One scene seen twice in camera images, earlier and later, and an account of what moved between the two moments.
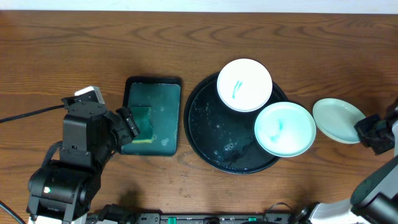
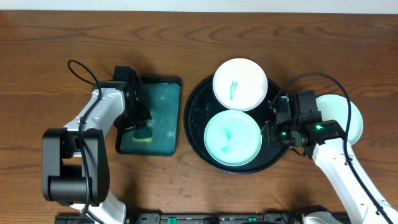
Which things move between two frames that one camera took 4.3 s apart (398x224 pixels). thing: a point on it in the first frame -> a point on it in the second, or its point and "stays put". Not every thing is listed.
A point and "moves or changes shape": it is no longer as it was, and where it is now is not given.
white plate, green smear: [244, 85] stays put
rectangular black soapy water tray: [163, 95] stays put
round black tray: [222, 139] stays put
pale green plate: [285, 129] moves or changes shape
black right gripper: [361, 126] -> [270, 127]
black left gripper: [123, 125] -> [137, 113]
